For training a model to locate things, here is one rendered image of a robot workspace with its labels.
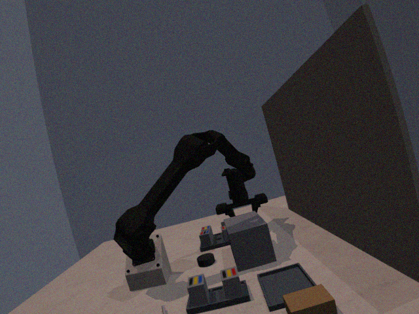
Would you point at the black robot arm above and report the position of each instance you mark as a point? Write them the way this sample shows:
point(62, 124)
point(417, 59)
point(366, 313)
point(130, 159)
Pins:
point(135, 226)

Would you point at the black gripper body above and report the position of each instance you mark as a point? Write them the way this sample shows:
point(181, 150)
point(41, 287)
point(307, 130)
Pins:
point(240, 198)

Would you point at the black short cylinder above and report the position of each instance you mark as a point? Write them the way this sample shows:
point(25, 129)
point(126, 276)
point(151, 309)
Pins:
point(205, 260)

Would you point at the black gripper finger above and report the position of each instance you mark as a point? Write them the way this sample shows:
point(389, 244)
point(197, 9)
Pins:
point(255, 208)
point(232, 214)

